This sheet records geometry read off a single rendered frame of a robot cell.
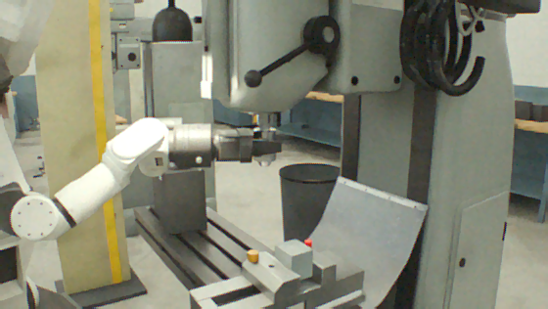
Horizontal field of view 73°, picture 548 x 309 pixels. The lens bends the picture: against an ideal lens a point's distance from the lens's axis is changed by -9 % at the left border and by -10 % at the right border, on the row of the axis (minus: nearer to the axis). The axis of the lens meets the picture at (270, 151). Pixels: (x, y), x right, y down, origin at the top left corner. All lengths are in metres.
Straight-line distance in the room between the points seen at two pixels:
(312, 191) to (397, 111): 1.72
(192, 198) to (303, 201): 1.61
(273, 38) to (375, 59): 0.24
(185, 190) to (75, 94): 1.37
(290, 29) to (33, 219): 0.54
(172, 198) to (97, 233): 1.48
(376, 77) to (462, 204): 0.42
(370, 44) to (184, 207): 0.70
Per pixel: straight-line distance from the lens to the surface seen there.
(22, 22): 0.86
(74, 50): 2.44
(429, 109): 1.00
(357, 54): 0.83
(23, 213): 0.74
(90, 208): 0.79
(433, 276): 1.12
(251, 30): 0.73
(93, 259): 2.71
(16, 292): 1.41
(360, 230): 1.13
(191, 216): 1.23
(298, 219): 2.82
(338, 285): 0.87
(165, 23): 0.72
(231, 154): 0.80
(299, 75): 0.76
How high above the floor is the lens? 1.41
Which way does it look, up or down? 13 degrees down
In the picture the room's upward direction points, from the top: straight up
